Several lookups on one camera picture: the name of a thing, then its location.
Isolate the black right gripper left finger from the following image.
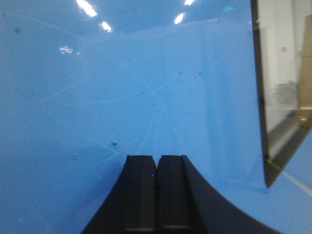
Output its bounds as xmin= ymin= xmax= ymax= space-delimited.
xmin=82 ymin=156 xmax=156 ymax=234

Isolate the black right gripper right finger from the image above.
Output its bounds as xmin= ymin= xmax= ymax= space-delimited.
xmin=157 ymin=155 xmax=278 ymax=234

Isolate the blue door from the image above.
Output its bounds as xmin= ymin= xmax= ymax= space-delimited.
xmin=0 ymin=0 xmax=312 ymax=234

